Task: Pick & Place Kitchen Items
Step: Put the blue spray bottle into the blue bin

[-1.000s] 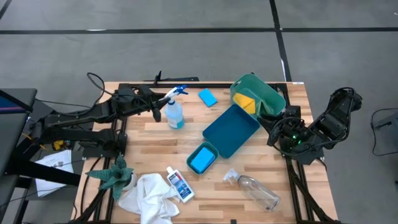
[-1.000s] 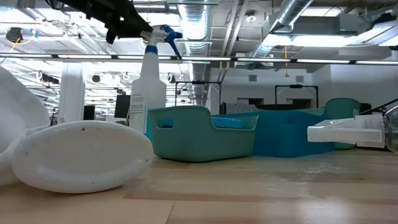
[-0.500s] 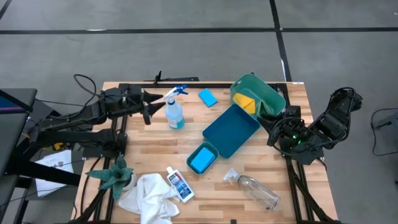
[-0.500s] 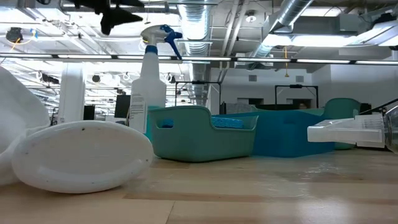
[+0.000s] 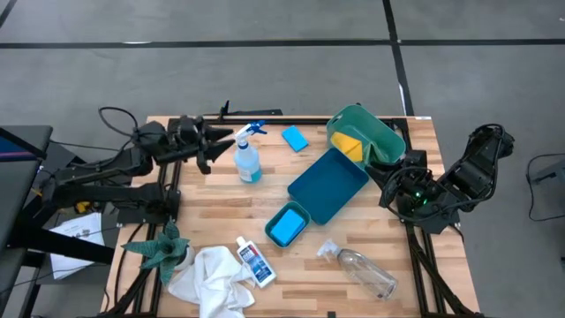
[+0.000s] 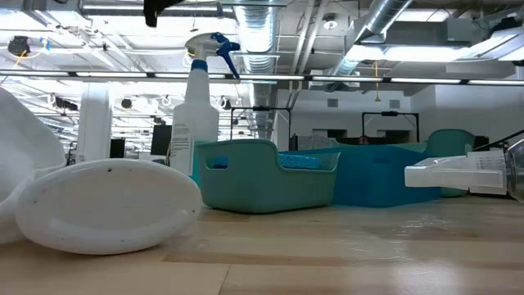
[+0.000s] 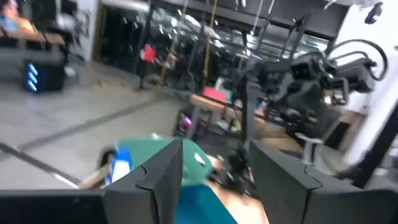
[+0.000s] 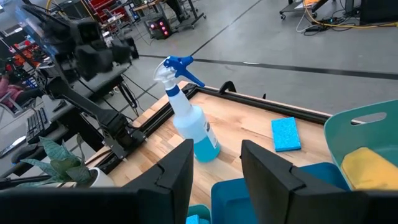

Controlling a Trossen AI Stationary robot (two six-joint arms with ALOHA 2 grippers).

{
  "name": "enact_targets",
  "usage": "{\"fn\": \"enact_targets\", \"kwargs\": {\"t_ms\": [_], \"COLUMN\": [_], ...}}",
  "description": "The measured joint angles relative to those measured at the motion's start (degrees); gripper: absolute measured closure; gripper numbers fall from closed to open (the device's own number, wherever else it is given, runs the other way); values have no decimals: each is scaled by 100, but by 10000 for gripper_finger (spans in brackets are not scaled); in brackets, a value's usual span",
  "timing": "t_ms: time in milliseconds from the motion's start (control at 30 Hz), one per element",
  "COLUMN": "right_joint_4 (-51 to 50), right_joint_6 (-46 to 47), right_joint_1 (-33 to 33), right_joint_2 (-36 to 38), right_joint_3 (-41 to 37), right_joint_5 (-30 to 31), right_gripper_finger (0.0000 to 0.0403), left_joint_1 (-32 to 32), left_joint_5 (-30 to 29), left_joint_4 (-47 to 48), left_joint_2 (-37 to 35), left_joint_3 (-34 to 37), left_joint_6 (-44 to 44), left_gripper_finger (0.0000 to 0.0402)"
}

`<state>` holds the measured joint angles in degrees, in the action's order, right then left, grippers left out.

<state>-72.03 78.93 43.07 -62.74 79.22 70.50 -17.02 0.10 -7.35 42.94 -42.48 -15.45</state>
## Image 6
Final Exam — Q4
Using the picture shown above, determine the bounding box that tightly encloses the white spray bottle blue trigger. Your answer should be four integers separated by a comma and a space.
169, 31, 242, 177

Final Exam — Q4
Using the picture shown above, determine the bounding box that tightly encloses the blue kitchen sponge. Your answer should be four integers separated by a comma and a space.
211, 152, 323, 170

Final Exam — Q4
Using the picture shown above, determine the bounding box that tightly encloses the clear plastic spray bottle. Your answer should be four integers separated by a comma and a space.
404, 138, 524, 204

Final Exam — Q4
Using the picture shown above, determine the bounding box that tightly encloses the white pillar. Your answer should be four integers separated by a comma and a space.
76, 81, 113, 164

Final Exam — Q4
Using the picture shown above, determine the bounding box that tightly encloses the large black monitor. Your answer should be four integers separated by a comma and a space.
150, 125, 174, 157

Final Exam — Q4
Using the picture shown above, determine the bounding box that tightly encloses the small black monitor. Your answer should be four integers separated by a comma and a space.
109, 138, 126, 159

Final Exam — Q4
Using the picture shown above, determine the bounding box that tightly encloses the white towel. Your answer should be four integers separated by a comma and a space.
0, 85, 68, 247

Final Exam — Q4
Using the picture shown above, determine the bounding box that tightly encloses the long ceiling light bar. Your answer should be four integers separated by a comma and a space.
0, 70, 524, 86

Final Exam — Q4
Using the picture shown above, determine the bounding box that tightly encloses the white cleaner bottle blue label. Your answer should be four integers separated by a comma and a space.
15, 158, 205, 256

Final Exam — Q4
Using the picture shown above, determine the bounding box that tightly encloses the small teal plastic bin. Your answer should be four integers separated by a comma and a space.
194, 138, 341, 215

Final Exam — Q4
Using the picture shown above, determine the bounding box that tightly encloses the dark blue plastic bin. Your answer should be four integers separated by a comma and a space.
278, 145, 443, 208

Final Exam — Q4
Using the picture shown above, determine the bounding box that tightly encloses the large teal plastic bin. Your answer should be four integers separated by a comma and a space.
329, 129, 477, 198

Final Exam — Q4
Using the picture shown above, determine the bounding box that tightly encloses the wide silver ventilation duct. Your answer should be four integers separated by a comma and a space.
233, 0, 280, 140

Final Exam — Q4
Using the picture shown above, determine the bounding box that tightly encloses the black ceiling device yellow cable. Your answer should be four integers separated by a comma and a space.
7, 35, 33, 57

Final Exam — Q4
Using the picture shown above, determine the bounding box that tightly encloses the black background rig frame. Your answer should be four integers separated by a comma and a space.
361, 111, 420, 144
229, 106, 292, 143

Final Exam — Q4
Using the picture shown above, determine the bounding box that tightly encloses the slanted silver ventilation duct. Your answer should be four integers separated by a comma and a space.
333, 0, 414, 77

